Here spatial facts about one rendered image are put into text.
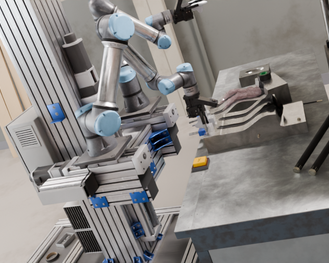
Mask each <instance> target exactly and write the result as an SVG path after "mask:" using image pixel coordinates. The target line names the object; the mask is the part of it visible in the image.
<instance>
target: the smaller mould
mask: <svg viewBox="0 0 329 263"><path fill-rule="evenodd" d="M267 70H268V71H270V72H271V69H270V66H269V64H265V65H261V66H257V67H253V68H249V69H245V70H242V71H240V74H239V81H240V84H241V87H242V88H243V87H247V86H251V85H255V78H257V74H258V73H260V72H262V71H267Z"/></svg>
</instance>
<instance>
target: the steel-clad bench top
mask: <svg viewBox="0 0 329 263"><path fill-rule="evenodd" d="M265 64H269V66H270V69H271V73H272V72H274V73H275V74H276V75H277V76H279V77H280V78H281V79H283V80H284V81H285V82H287V83H288V87H289V91H290V95H291V99H292V101H290V102H287V103H284V104H283V105H285V104H290V103H295V102H299V101H302V102H303V103H307V102H313V101H318V100H322V101H320V102H314V103H308V104H304V105H303V106H304V110H305V116H306V120H307V126H308V131H309V132H308V133H304V134H299V135H294V136H289V137H284V138H279V139H274V140H269V141H265V142H259V143H256V144H251V145H246V146H242V147H236V148H231V149H227V150H222V151H217V152H212V153H208V151H207V148H206V145H205V142H204V139H203V138H204V136H201V139H200V141H199V145H198V149H197V152H196V156H195V158H199V157H204V156H206V158H209V159H210V163H209V168H208V169H206V170H201V171H196V172H193V171H192V170H191V174H190V178H189V181H188V184H187V188H186V191H185V195H184V198H183V202H182V206H181V209H180V213H179V216H178V220H177V223H176V226H175V230H174V233H176V232H183V231H189V230H196V229H202V228H209V227H213V226H220V225H226V224H233V223H239V222H246V221H253V220H259V219H266V218H272V217H279V216H285V215H290V214H296V213H303V212H309V211H316V210H323V209H329V154H328V156H327V157H326V159H325V160H324V162H323V164H322V165H321V167H320V168H319V170H318V171H317V173H316V174H315V175H314V176H312V175H310V174H309V172H308V171H309V169H310V168H311V166H312V165H313V164H314V162H315V161H316V159H317V158H318V156H319V155H320V153H321V151H322V150H323V148H324V147H325V145H326V144H327V142H328V141H329V128H328V129H327V131H326V132H325V134H324V135H323V137H322V139H321V140H320V142H319V143H318V145H317V146H316V148H315V149H314V151H313V152H312V154H311V155H310V157H309V158H308V160H307V162H306V163H305V165H304V166H303V168H302V169H301V171H300V172H299V173H295V172H294V171H293V168H294V167H295V165H296V164H297V162H298V161H299V159H300V158H301V156H302V155H303V153H304V152H305V150H306V148H307V147H308V145H309V144H310V142H311V141H312V139H313V138H314V136H315V135H316V133H317V132H318V130H319V129H320V127H321V126H322V124H323V123H324V121H325V120H326V118H327V117H328V115H329V100H328V96H327V93H326V90H325V87H324V83H323V80H322V77H321V73H320V70H319V67H318V64H317V61H316V58H315V55H314V51H313V48H312V46H311V47H308V48H305V49H300V50H297V51H293V52H289V53H285V54H281V55H277V56H273V57H270V58H266V59H262V60H259V61H255V62H251V63H247V64H244V65H240V66H236V67H232V68H228V69H224V70H220V71H219V75H218V78H217V82H216V85H215V89H214V93H213V96H212V99H215V100H218V99H219V98H220V97H221V96H222V95H223V94H224V93H225V92H226V91H228V90H230V89H236V88H242V87H241V84H240V81H239V74H240V71H242V70H245V69H249V68H253V67H257V66H261V65H265Z"/></svg>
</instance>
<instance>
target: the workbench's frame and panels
mask: <svg viewBox="0 0 329 263"><path fill-rule="evenodd" d="M175 235H176V237H177V239H181V238H188V237H190V238H191V240H192V242H193V245H194V247H195V250H196V252H197V255H198V258H199V260H200V263H329V209H323V210H316V211H309V212H303V213H296V214H290V215H285V216H279V217H272V218H266V219H259V220H253V221H246V222H239V223H233V224H226V225H220V226H213V227H209V228H202V229H196V230H189V231H183V232H176V233H175Z"/></svg>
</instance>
